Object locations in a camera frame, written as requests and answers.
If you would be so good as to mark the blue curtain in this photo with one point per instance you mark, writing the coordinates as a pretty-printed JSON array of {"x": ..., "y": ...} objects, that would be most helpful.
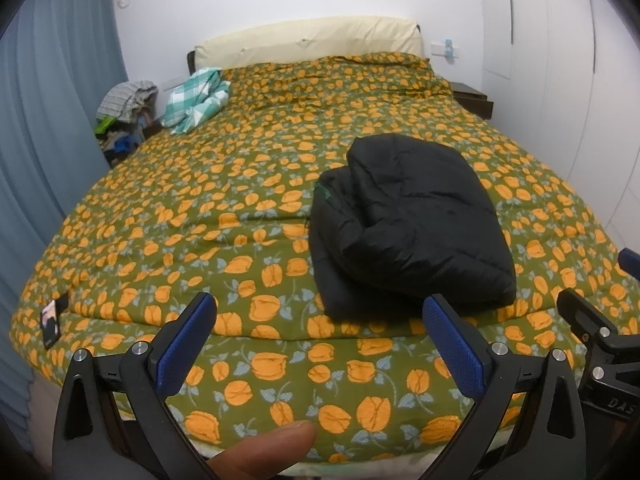
[{"x": 58, "y": 59}]

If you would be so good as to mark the dark nightstand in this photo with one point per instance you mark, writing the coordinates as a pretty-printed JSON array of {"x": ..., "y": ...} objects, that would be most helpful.
[{"x": 472, "y": 100}]

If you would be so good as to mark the cream pillow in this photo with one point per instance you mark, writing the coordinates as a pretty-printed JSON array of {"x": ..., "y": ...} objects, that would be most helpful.
[{"x": 307, "y": 40}]

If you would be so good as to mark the wall socket with plug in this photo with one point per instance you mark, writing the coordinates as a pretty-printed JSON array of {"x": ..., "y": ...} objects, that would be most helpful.
[{"x": 444, "y": 49}]

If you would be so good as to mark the teal plaid cloth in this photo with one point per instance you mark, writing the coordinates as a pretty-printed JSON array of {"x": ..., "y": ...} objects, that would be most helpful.
[{"x": 191, "y": 104}]

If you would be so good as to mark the pile of clothes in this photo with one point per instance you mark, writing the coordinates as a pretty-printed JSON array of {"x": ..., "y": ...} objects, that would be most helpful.
[{"x": 122, "y": 115}]

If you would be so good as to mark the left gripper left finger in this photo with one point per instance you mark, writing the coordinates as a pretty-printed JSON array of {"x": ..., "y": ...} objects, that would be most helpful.
[{"x": 113, "y": 421}]

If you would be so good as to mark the person's left hand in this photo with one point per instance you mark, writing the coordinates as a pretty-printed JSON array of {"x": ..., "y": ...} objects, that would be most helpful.
[{"x": 266, "y": 455}]

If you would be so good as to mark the white wardrobe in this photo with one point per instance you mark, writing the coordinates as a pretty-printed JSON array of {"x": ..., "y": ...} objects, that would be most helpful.
[{"x": 564, "y": 75}]

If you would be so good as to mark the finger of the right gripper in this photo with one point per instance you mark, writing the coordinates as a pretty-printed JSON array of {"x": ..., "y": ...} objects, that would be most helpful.
[{"x": 629, "y": 262}]

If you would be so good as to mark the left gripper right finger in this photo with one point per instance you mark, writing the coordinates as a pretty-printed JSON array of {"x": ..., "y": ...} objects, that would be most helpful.
[{"x": 526, "y": 419}]

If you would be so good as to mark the dark wooden headboard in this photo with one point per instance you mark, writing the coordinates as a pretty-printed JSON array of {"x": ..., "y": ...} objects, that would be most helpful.
[{"x": 190, "y": 61}]

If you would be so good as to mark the black puffer jacket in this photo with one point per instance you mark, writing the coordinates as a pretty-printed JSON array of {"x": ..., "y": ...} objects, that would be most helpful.
[{"x": 403, "y": 220}]

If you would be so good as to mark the black smartphone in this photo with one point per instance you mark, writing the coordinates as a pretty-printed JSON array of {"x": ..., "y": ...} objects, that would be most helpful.
[{"x": 49, "y": 324}]

